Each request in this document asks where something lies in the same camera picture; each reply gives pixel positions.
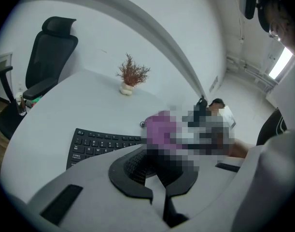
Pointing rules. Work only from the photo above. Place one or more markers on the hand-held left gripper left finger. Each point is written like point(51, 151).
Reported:
point(101, 202)

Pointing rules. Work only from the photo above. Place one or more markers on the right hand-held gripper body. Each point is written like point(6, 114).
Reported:
point(228, 120)

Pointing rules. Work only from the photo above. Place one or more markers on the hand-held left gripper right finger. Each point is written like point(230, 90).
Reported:
point(234, 197)

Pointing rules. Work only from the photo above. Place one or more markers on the black keyboard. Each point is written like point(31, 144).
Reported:
point(101, 144)

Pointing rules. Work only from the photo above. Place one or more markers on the purple cloth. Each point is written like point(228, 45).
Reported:
point(159, 129)

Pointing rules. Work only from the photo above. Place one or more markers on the person's right forearm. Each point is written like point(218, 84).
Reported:
point(240, 149)

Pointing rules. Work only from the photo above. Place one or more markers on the black printed T-shirt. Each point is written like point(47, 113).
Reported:
point(272, 127)

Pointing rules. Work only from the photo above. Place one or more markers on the white ceiling pipes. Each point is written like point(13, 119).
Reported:
point(248, 69)

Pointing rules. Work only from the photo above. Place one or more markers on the ceiling light panel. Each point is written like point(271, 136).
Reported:
point(282, 63)

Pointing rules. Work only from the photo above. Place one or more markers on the thin-framed glasses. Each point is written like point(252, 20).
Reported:
point(274, 33)

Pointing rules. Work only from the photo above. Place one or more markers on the dried plant in white pot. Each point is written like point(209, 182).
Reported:
point(131, 74)

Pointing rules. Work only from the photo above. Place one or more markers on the person's face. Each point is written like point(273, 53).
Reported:
point(290, 25)

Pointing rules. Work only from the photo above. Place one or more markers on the clear plastic drink cup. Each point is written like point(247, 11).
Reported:
point(21, 105)

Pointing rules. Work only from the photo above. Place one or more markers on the black mesh office chair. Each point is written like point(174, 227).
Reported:
point(50, 57)

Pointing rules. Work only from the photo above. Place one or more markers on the white desk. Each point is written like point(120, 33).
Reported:
point(2, 59)

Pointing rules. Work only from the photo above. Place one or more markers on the wall air vent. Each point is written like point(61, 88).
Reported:
point(213, 84)

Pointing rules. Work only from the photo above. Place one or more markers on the black head-mounted camera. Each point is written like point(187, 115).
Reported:
point(248, 1)

